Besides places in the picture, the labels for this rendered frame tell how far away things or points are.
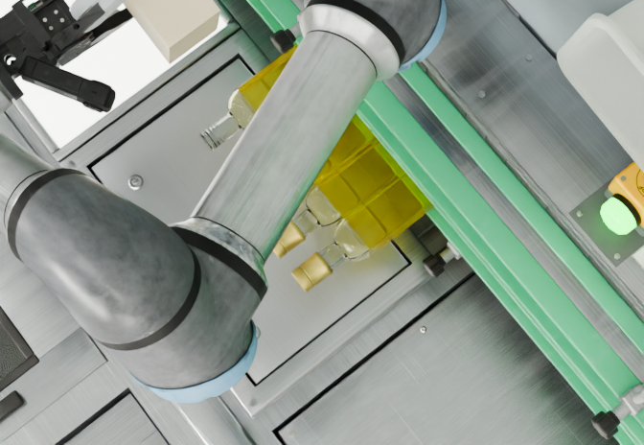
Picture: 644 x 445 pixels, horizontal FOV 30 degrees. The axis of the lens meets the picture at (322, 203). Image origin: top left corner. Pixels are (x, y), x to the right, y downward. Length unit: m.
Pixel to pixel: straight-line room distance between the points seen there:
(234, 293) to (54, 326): 0.73
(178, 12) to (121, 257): 0.49
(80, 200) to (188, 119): 0.77
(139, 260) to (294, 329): 0.70
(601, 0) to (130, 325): 0.61
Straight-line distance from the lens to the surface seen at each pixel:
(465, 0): 1.53
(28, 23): 1.46
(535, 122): 1.48
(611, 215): 1.40
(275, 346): 1.69
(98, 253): 1.01
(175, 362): 1.08
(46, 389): 1.78
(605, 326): 1.45
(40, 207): 1.04
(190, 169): 1.76
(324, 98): 1.18
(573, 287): 1.45
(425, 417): 1.71
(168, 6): 1.43
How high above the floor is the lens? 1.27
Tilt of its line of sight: 7 degrees down
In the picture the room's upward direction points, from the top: 128 degrees counter-clockwise
